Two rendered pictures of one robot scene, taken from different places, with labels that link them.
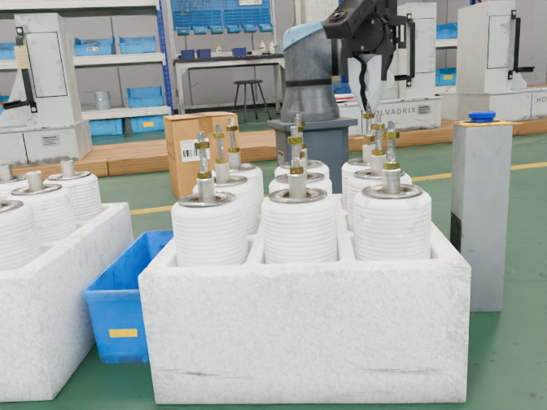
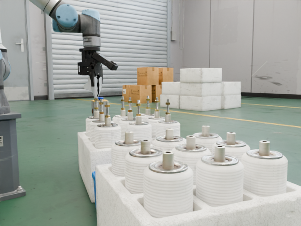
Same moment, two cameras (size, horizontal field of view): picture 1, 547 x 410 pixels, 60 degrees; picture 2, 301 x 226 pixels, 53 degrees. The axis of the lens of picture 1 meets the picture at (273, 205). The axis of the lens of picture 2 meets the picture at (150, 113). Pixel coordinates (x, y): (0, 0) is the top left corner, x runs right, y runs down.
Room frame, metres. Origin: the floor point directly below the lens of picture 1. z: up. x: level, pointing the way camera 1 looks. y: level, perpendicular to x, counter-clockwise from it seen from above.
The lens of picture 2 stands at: (1.15, 1.10, 0.42)
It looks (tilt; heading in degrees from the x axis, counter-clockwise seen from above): 7 degrees down; 245
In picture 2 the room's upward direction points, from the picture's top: straight up
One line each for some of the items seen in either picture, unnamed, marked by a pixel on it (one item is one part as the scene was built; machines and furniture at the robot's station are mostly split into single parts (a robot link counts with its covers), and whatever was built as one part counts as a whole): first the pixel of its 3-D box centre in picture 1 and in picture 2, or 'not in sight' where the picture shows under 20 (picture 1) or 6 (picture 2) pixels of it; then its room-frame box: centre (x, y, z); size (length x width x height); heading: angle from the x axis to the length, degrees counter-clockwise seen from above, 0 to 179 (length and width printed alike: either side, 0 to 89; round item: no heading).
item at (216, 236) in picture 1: (213, 265); (167, 145); (0.61, 0.09, 0.16); 0.10 x 0.10 x 0.18
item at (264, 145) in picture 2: not in sight; (264, 148); (0.65, 0.62, 0.26); 0.02 x 0.02 x 0.03
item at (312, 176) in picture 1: (299, 178); (130, 119); (0.71, -0.04, 0.25); 0.08 x 0.08 x 0.01
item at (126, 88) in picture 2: not in sight; (132, 93); (-0.83, -3.93, 0.15); 0.30 x 0.24 x 0.30; 12
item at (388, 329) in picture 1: (304, 276); (131, 158); (0.71, -0.04, 0.09); 0.39 x 0.39 x 0.18; 85
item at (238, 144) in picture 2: not in sight; (230, 144); (0.64, 0.50, 0.25); 0.08 x 0.08 x 0.01
